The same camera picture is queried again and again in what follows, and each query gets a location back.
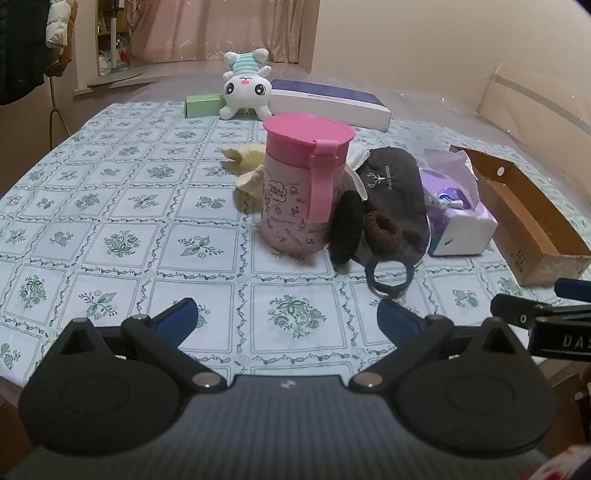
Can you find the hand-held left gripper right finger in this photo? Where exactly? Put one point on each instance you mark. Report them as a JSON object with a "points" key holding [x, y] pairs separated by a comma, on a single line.
{"points": [[397, 321]]}

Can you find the brown scrunchie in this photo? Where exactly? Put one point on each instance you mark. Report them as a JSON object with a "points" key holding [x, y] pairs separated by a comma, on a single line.
{"points": [[395, 236]]}

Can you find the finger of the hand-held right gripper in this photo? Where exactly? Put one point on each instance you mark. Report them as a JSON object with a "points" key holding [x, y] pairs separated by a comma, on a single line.
{"points": [[575, 290], [517, 310]]}

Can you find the black fabric eye mask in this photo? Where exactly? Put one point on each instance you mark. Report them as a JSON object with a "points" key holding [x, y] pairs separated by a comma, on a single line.
{"points": [[392, 175]]}

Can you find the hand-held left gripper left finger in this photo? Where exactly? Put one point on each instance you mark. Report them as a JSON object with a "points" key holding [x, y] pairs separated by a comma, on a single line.
{"points": [[178, 316]]}

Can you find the brown cardboard box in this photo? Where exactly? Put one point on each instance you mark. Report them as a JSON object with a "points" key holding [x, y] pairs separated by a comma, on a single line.
{"points": [[521, 217]]}

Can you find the flat white purple box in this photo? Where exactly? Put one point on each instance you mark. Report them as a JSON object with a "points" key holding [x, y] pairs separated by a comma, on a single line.
{"points": [[332, 104]]}

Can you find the white puffy jacket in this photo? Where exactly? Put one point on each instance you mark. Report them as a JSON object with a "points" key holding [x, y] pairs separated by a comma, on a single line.
{"points": [[60, 21]]}

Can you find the pink lidded plastic cup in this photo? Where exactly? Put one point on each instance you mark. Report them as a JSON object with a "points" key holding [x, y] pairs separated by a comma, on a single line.
{"points": [[295, 184]]}

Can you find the white plush toy striped hat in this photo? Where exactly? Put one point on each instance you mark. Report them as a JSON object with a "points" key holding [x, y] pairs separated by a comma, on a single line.
{"points": [[244, 87]]}

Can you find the green floral tablecloth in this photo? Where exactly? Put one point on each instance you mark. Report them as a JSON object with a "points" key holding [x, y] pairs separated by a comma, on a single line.
{"points": [[138, 207]]}

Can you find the standing fan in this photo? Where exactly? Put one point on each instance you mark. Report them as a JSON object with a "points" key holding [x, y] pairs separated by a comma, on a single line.
{"points": [[113, 41]]}

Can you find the dark hanging clothing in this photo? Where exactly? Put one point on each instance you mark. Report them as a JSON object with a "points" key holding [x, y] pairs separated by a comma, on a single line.
{"points": [[18, 46]]}

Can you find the black fuzzy scrunchie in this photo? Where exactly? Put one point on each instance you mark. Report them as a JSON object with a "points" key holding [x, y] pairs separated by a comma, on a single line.
{"points": [[346, 221]]}

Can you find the plastic-wrapped beige board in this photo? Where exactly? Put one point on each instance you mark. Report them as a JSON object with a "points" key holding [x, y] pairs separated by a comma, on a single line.
{"points": [[545, 101]]}

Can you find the small green carton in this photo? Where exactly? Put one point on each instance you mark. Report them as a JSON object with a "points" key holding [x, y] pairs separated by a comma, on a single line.
{"points": [[203, 105]]}

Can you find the purple tissue pack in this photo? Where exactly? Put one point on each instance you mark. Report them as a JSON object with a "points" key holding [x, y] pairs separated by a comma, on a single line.
{"points": [[461, 230]]}

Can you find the yellow fluffy towel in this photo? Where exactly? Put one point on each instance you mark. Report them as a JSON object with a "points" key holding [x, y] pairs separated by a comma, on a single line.
{"points": [[251, 159]]}

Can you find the red white patterned clothing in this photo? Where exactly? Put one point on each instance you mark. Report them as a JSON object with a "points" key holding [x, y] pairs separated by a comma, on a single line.
{"points": [[565, 464]]}

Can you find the pink curtain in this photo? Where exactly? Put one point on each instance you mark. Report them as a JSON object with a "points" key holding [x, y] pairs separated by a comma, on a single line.
{"points": [[207, 27]]}

